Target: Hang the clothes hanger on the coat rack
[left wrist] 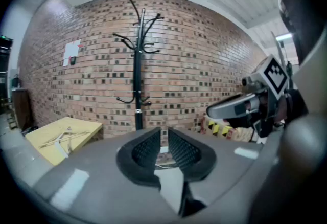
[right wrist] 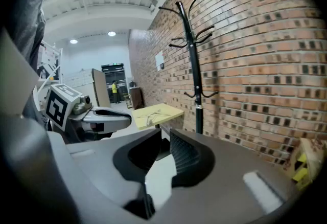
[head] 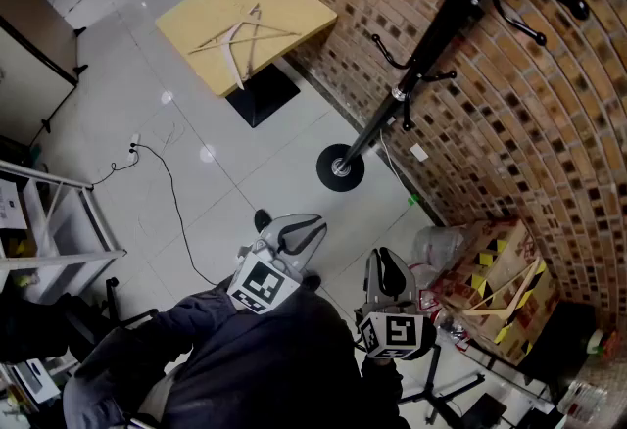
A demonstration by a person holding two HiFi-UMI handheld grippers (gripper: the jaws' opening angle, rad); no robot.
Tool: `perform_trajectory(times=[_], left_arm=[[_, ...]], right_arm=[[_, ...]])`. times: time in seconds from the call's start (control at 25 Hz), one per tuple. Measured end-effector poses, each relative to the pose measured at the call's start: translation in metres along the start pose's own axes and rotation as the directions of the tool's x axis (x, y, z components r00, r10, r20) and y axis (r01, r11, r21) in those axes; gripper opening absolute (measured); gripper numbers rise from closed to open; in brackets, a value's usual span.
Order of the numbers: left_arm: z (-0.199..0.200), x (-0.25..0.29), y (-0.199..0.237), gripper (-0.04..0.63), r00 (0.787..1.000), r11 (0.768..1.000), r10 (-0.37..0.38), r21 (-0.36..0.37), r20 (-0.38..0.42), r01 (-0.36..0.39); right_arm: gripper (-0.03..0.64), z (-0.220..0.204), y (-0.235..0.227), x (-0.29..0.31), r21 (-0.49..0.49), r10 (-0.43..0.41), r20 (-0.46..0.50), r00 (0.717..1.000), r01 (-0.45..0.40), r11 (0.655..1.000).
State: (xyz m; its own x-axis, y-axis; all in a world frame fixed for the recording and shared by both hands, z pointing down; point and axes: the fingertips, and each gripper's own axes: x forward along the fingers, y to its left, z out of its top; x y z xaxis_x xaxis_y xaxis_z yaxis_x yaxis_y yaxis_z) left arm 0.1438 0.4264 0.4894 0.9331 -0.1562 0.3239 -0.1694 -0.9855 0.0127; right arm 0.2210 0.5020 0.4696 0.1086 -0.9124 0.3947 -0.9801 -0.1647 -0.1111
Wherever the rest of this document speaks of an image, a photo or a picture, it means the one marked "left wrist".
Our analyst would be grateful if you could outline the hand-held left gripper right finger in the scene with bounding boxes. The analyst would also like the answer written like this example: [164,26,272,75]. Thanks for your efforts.
[167,127,217,183]

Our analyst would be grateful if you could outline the black coat stand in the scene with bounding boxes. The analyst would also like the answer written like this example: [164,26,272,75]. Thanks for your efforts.
[112,0,166,131]

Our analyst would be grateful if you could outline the tall black shelf unit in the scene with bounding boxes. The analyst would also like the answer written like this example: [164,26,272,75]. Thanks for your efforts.
[0,35,13,106]

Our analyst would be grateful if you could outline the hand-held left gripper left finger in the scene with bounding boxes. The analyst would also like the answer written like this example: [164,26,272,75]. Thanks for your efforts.
[116,127,162,189]

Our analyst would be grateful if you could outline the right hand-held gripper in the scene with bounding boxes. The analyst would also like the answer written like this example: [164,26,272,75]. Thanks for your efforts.
[206,54,292,138]

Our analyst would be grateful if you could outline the striped cardboard box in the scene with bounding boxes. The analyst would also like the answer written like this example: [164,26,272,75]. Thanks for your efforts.
[200,115,259,143]

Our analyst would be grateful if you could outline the brown wooden cabinet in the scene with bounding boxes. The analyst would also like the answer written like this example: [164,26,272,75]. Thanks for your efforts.
[11,88,34,131]

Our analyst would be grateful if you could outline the pale hanger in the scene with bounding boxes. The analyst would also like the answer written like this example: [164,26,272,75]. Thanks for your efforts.
[53,138,74,159]

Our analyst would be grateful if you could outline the white paper sheet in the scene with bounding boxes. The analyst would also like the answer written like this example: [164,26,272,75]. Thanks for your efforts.
[62,39,82,67]

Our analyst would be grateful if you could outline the wooden hanger with bar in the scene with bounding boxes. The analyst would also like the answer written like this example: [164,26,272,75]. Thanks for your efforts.
[38,125,91,149]

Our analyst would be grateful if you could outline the person's right hand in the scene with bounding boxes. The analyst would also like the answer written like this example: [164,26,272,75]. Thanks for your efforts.
[258,93,289,124]

